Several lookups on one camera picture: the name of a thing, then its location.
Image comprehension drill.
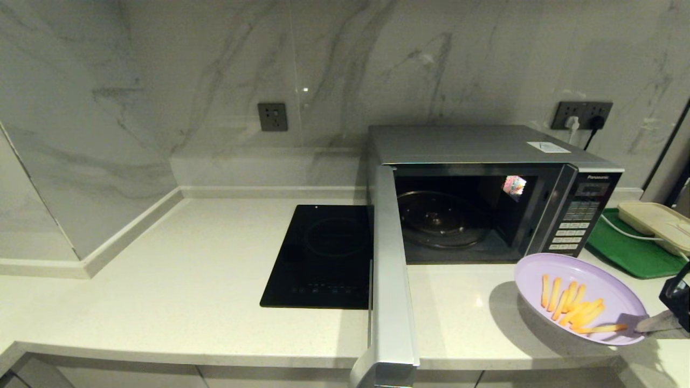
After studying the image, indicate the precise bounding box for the purple plastic plate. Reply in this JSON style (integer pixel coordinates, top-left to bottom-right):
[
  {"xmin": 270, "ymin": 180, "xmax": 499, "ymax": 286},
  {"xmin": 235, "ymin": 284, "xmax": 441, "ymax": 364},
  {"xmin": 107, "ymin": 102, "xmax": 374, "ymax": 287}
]
[{"xmin": 514, "ymin": 253, "xmax": 648, "ymax": 346}]

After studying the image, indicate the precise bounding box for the microwave door with dark glass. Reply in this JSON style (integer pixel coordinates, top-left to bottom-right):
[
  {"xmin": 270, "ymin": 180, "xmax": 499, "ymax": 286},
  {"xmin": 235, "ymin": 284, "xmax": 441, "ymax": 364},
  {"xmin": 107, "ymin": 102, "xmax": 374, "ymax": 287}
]
[{"xmin": 348, "ymin": 164, "xmax": 421, "ymax": 388}]

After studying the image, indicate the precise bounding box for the silver Panasonic microwave oven body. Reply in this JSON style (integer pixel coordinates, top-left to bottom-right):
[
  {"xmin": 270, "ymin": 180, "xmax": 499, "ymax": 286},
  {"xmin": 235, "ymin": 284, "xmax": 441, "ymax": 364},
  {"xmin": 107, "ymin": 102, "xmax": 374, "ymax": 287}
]
[{"xmin": 368, "ymin": 126, "xmax": 625, "ymax": 266}]

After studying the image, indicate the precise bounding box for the green plastic tray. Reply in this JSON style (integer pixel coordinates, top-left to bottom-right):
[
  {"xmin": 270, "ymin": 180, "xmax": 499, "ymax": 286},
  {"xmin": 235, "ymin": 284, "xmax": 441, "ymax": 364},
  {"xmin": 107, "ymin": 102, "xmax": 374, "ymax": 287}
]
[{"xmin": 586, "ymin": 207, "xmax": 689, "ymax": 280}]

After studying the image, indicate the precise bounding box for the beige lidded box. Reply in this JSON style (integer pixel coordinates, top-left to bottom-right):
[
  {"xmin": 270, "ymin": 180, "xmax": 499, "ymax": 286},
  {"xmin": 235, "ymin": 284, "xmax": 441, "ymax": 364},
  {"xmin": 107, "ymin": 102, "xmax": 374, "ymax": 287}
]
[{"xmin": 617, "ymin": 202, "xmax": 690, "ymax": 257}]

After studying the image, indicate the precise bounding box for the grey cabinet door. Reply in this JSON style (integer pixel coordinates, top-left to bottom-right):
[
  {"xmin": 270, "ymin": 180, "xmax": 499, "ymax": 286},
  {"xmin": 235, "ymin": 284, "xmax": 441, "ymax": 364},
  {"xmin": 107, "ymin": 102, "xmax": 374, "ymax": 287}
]
[{"xmin": 477, "ymin": 368, "xmax": 612, "ymax": 388}]

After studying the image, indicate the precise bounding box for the white label sticker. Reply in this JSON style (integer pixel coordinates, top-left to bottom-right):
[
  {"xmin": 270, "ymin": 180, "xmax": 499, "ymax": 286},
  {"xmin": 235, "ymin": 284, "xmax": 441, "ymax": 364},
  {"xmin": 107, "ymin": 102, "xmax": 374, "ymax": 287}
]
[{"xmin": 527, "ymin": 142, "xmax": 572, "ymax": 154}]

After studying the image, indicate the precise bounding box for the black induction cooktop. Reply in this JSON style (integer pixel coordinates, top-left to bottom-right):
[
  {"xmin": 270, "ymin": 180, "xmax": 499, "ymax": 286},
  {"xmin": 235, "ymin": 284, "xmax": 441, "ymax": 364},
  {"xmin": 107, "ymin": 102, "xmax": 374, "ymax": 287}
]
[{"xmin": 260, "ymin": 204, "xmax": 374, "ymax": 310}]

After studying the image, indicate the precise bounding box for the grey corner cabinet panel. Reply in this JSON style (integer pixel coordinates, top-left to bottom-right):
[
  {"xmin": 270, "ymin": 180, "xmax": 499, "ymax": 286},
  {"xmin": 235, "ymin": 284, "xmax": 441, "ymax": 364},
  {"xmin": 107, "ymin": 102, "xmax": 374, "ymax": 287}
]
[{"xmin": 0, "ymin": 356, "xmax": 73, "ymax": 388}]

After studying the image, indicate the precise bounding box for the white cable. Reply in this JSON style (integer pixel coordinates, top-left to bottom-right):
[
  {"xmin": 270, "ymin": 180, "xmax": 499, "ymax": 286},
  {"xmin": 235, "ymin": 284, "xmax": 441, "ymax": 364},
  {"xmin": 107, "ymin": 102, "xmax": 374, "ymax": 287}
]
[{"xmin": 599, "ymin": 213, "xmax": 690, "ymax": 265}]

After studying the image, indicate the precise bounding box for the dark door frame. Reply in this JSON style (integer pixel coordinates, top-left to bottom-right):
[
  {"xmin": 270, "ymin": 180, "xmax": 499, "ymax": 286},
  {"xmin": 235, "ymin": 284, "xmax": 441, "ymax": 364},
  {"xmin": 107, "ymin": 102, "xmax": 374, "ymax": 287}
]
[{"xmin": 640, "ymin": 96, "xmax": 690, "ymax": 210}]

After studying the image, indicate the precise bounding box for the black power plug with cable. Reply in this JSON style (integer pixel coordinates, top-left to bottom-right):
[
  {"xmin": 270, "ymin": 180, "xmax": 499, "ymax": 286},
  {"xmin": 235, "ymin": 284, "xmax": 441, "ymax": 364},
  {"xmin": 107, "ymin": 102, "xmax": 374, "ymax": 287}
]
[{"xmin": 582, "ymin": 115, "xmax": 604, "ymax": 151}]

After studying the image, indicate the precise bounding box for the grey double wall socket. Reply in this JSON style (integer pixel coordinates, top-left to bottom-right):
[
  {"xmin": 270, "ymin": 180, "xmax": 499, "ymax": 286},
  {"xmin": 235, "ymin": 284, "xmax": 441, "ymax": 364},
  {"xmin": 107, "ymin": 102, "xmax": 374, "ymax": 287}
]
[{"xmin": 551, "ymin": 101, "xmax": 613, "ymax": 131}]

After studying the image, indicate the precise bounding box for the grey single wall socket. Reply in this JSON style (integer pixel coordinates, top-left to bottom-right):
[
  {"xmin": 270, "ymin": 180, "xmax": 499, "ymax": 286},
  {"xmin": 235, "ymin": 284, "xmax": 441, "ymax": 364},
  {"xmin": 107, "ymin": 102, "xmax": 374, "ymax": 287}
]
[{"xmin": 257, "ymin": 102, "xmax": 288, "ymax": 133}]

